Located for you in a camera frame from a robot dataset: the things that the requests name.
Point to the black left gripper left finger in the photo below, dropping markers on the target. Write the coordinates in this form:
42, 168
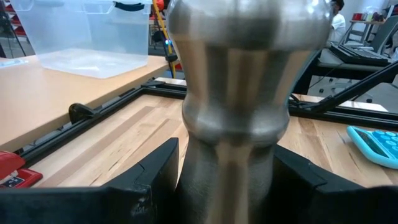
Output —
77, 207

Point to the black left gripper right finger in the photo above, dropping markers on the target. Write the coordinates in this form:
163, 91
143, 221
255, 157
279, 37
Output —
342, 208

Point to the silver table lamp base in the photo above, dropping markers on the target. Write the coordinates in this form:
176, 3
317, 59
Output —
245, 77

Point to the red stapler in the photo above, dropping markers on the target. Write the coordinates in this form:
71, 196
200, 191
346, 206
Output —
15, 174

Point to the blue calculator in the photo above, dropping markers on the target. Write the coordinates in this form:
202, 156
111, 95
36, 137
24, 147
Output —
379, 146

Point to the beige desk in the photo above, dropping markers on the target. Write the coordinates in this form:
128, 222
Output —
62, 99

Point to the black keyboard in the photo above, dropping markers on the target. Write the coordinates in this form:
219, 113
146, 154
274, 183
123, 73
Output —
357, 55

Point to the clear plastic storage bin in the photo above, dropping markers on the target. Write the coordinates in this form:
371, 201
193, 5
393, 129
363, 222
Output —
93, 37

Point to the dark office chair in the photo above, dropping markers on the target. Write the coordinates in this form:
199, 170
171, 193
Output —
387, 34

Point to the person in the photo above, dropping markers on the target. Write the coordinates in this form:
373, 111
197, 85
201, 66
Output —
337, 25

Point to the black aluminium table frame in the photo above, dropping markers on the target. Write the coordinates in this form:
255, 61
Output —
342, 115

